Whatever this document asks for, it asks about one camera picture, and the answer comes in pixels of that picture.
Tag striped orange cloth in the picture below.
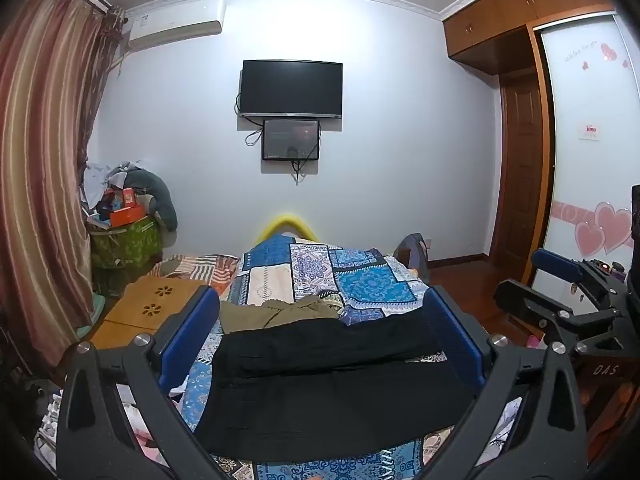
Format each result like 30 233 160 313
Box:
155 254 241 286

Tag black wall television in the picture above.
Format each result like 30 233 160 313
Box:
239 59 344 120

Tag grey plush toy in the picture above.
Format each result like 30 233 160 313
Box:
122 167 179 233

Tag blue patchwork blanket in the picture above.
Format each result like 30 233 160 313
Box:
165 232 531 480

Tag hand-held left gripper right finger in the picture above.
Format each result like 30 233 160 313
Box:
422 285 589 480

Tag green fabric storage box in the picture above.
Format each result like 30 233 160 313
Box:
90 215 165 271

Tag pink white clothes pile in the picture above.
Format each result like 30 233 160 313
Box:
35 385 168 466

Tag orange box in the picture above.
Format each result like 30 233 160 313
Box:
110 205 147 228

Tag white air conditioner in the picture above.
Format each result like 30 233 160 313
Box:
125 0 228 51

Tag small black monitor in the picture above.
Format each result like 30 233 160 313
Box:
262 117 321 162

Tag khaki pants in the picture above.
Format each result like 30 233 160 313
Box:
218 295 346 333

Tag brown wooden door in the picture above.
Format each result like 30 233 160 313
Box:
500 72 544 267

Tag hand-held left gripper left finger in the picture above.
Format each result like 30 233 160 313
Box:
55 285 251 480

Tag wooden folding table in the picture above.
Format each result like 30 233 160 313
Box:
87 275 208 351

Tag white heart-print wardrobe door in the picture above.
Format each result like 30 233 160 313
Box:
537 10 640 311

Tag black pants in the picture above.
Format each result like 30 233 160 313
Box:
192 310 483 463

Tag wooden overhead cabinet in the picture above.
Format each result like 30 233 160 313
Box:
442 0 621 76

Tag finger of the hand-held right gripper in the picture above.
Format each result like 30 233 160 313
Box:
531 249 601 291
494 279 622 352

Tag striped red curtain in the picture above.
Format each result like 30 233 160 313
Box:
0 0 126 376

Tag yellow headboard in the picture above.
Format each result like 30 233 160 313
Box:
257 214 313 243

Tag pale blue clothes pile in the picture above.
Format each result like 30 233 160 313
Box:
80 160 146 211

